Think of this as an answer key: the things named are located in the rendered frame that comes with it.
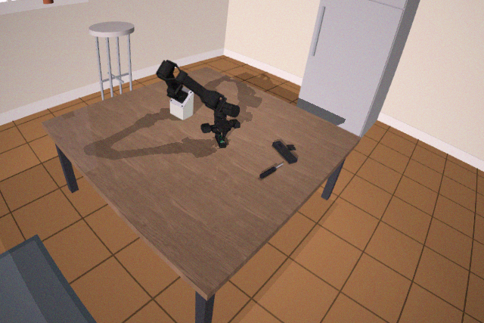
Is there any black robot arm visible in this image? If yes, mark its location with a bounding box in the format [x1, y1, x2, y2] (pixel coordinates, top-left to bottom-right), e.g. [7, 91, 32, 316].
[156, 60, 240, 132]

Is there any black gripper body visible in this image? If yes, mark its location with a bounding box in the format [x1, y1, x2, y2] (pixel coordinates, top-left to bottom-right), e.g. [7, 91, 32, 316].
[200, 113, 240, 133]

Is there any black-handled screwdriver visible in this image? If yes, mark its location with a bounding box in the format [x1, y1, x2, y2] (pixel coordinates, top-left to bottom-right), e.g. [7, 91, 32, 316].
[259, 163, 284, 179]

